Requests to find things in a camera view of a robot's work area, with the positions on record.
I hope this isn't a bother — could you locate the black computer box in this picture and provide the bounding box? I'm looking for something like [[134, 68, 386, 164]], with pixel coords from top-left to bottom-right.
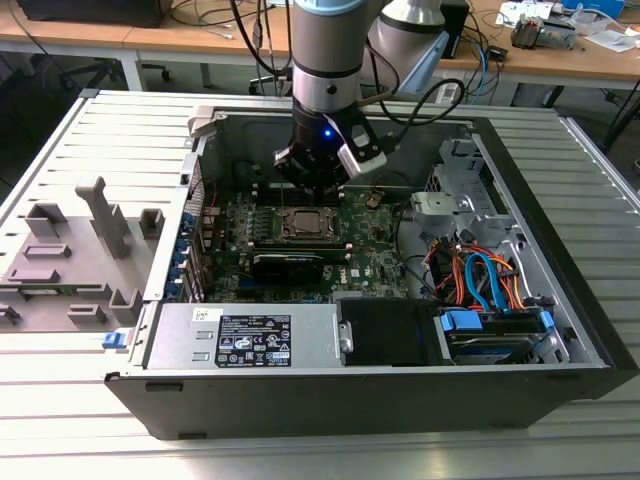
[[17, 0, 166, 29]]

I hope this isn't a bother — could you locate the black camera cable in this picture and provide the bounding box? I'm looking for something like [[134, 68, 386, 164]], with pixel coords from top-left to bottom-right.
[[367, 47, 467, 151]]

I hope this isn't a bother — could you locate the black speaker box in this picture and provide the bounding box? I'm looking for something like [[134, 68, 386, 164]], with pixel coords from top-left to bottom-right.
[[442, 0, 471, 60]]

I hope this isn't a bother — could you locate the silver support bracket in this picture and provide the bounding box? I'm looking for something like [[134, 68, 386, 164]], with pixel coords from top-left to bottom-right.
[[408, 192, 476, 221]]

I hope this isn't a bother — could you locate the metal drive cage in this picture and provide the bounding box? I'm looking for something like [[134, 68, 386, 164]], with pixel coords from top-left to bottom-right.
[[423, 137, 506, 201]]

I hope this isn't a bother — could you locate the hard disk blue carrier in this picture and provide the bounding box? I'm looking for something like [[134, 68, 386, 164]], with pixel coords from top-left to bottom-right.
[[433, 305, 557, 366]]

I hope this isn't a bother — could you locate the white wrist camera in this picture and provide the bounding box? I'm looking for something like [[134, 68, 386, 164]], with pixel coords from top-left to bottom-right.
[[337, 124, 390, 177]]

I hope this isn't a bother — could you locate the black office chair base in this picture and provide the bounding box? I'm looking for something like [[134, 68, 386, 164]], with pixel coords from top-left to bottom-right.
[[248, 73, 294, 97]]

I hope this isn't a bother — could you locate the CPU socket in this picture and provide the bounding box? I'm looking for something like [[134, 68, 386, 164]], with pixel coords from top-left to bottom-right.
[[274, 204, 346, 245]]

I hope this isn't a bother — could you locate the green motherboard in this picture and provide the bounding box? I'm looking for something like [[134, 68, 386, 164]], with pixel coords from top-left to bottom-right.
[[197, 187, 416, 306]]

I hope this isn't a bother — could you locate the orange power wire bundle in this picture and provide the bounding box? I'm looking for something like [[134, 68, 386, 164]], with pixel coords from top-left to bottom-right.
[[427, 238, 529, 314]]

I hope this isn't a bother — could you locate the white printed leaflet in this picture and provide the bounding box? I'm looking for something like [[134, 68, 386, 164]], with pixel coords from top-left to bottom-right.
[[495, 1, 554, 27]]

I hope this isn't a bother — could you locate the blue hanging cable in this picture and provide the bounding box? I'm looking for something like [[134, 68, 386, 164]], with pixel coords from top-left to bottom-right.
[[477, 39, 501, 99]]

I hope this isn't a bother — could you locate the silver power supply unit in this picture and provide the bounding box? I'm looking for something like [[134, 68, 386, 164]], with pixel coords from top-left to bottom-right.
[[142, 302, 346, 371]]

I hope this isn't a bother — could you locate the wooden desk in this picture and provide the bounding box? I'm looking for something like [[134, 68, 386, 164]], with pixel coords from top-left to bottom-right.
[[0, 0, 301, 94], [432, 0, 640, 109]]

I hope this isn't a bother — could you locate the pale blue teach pendant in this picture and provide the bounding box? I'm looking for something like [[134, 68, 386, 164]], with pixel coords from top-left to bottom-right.
[[399, 29, 451, 96]]

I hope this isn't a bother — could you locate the grey metal device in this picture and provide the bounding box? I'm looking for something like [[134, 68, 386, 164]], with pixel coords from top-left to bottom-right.
[[542, 19, 580, 51]]

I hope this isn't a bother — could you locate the grey case latch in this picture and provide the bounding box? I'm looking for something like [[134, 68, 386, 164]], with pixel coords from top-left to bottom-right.
[[187, 105, 226, 139]]

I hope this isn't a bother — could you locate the white paper sheet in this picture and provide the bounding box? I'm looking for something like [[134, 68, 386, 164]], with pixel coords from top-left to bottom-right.
[[583, 27, 640, 54]]

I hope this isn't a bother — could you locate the black PC case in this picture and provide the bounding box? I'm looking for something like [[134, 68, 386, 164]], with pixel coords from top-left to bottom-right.
[[103, 102, 640, 442]]

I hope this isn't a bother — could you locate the black graphics card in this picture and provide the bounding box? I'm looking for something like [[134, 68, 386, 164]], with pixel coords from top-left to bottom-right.
[[248, 252, 326, 286]]

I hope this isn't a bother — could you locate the CPU cooler heat sink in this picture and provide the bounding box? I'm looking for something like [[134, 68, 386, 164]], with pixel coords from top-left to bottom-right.
[[510, 13, 547, 50]]

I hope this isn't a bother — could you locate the blue data wire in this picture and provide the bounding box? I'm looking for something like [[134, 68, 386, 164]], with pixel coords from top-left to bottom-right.
[[463, 252, 507, 314]]

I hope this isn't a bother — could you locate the grey parts rack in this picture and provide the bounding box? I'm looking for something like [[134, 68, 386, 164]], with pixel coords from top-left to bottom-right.
[[0, 175, 169, 335]]

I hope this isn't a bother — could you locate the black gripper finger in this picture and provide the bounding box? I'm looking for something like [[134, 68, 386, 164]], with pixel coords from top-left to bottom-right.
[[272, 143, 322, 207], [320, 166, 352, 207]]

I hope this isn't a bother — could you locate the thick black wire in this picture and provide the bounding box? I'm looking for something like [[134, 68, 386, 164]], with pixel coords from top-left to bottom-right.
[[392, 199, 436, 301]]

